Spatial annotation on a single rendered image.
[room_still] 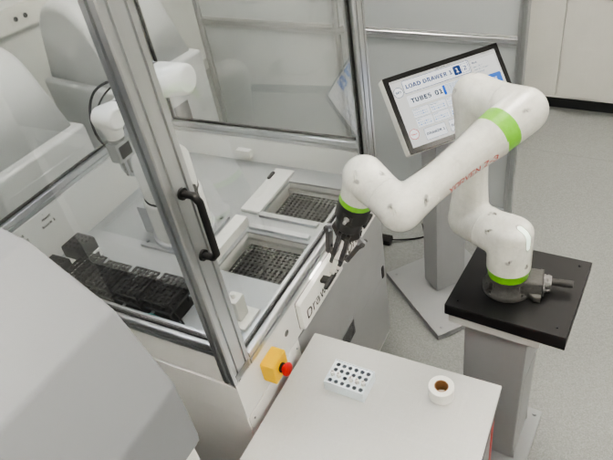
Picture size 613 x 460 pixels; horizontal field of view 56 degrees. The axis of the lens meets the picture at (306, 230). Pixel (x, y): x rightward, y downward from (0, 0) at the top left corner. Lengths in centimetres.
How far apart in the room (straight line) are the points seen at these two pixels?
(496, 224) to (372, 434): 69
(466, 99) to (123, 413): 120
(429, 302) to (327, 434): 141
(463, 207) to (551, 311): 40
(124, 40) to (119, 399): 57
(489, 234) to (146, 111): 107
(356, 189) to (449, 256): 150
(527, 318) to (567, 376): 95
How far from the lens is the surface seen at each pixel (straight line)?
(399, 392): 170
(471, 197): 179
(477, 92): 163
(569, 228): 346
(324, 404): 169
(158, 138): 111
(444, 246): 279
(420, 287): 299
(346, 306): 213
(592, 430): 262
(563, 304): 189
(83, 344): 78
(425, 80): 234
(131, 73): 105
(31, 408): 76
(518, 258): 177
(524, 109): 153
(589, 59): 438
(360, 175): 139
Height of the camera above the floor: 215
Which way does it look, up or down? 38 degrees down
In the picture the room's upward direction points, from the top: 11 degrees counter-clockwise
